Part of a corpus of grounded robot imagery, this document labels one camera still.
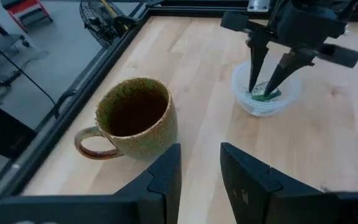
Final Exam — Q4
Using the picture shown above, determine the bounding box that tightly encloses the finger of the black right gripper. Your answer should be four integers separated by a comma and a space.
264, 50, 316, 96
247, 30, 272, 93

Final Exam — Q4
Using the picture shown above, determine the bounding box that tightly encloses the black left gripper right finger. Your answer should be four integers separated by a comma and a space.
219, 142, 358, 224

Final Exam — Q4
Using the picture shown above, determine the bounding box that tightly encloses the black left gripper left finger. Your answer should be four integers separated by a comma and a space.
0, 142, 183, 224

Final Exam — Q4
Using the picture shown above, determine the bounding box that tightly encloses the clear plastic tub, long label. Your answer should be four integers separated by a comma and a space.
231, 60, 303, 118

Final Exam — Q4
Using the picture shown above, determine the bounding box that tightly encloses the thin black cable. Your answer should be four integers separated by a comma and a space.
0, 32, 57, 107

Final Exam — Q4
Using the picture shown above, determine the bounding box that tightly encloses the red step stool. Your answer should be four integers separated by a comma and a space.
1, 0, 53, 32

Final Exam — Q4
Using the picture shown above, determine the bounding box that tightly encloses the green-white sweetener packet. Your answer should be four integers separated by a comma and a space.
244, 81, 282, 103

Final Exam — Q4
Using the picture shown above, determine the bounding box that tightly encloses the black metal table frame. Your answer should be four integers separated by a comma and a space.
0, 0, 358, 215

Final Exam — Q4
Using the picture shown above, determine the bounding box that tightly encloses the green-blue glazed ceramic mug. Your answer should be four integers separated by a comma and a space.
74, 77, 179, 163

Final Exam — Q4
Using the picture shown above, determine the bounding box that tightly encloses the silver metal bracket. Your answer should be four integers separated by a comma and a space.
247, 0, 271, 13

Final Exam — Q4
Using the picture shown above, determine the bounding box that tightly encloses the black floor fan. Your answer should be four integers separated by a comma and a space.
79, 0, 139, 48

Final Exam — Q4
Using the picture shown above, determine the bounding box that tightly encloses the dark cabinet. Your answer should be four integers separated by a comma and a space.
0, 95, 39, 160

